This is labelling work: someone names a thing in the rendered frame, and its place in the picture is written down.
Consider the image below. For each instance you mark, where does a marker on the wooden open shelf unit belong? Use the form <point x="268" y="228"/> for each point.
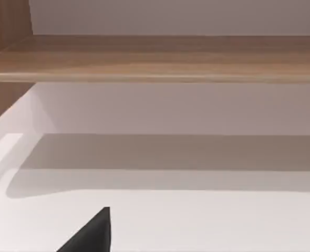
<point x="144" y="60"/>

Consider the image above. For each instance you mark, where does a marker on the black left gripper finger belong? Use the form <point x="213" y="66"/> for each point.
<point x="97" y="233"/>

